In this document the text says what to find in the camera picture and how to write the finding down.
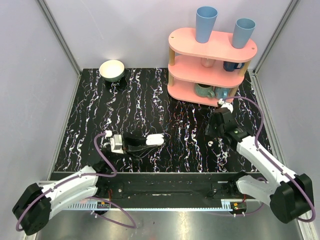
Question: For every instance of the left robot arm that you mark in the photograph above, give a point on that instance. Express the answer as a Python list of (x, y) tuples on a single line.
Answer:
[(39, 204)]

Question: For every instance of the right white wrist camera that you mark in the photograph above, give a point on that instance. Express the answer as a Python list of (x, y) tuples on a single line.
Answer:
[(223, 104)]

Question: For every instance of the teal glazed mug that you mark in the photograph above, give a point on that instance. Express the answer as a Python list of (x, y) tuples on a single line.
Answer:
[(204, 91)]

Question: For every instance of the black marble mat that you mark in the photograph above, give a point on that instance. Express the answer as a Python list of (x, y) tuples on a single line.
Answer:
[(141, 105)]

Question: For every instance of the green white bowl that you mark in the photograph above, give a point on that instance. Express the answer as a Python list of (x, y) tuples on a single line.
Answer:
[(112, 70)]

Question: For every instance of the pink three-tier shelf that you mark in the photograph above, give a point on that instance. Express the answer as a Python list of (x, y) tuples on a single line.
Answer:
[(185, 68)]

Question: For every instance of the dark blue mug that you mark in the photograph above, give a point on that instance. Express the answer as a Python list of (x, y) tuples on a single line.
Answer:
[(231, 66)]

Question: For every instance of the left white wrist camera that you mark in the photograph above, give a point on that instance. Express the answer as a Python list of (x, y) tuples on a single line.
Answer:
[(115, 142)]

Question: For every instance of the white earbud charging case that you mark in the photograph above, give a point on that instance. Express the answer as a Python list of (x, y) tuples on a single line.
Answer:
[(155, 139)]

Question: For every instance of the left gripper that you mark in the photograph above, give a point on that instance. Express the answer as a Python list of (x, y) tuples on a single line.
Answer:
[(126, 145)]

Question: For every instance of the left blue tumbler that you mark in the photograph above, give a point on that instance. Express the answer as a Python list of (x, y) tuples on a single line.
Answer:
[(205, 20)]

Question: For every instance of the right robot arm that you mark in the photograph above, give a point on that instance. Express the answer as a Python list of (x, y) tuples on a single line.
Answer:
[(288, 194)]

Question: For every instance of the blue tumbler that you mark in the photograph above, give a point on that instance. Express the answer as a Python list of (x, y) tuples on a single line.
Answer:
[(242, 32), (205, 20)]

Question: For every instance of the pink mug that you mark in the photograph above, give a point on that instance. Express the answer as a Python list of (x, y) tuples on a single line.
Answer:
[(207, 62)]

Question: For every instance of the right blue tumbler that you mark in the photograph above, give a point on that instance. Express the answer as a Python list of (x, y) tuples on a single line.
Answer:
[(242, 32)]

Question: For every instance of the light blue butterfly mug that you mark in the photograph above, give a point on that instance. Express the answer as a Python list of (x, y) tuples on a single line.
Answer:
[(221, 93)]

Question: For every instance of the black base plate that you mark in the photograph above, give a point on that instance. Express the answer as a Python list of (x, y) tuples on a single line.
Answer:
[(147, 184)]

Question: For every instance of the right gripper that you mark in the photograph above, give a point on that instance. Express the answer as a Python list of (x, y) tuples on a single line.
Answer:
[(208, 129)]

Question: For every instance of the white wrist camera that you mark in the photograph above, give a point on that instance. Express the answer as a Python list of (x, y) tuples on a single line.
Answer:
[(223, 104), (115, 142)]

